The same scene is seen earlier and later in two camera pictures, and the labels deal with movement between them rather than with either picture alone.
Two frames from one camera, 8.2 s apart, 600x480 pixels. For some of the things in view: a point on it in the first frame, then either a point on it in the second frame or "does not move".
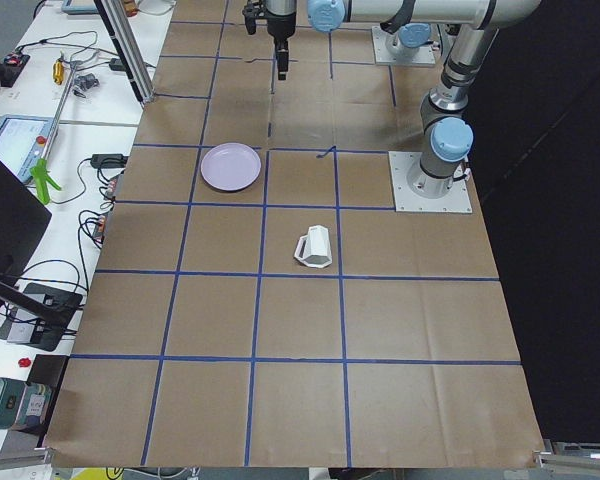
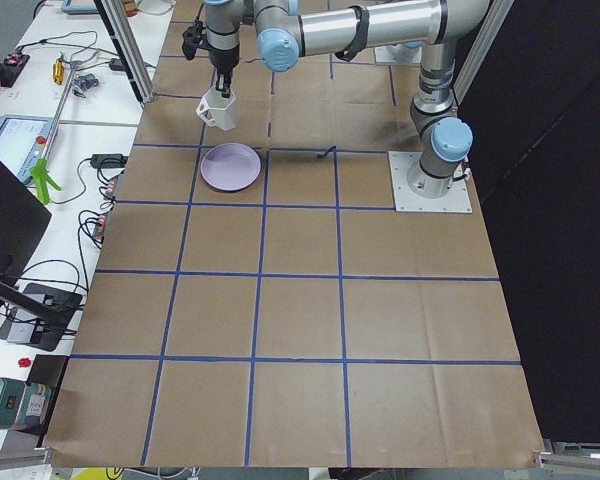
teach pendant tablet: [19, 142] does not move
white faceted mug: [313, 249] -> [218, 110]
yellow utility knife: [58, 72] does not move
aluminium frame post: [117, 20] does not move
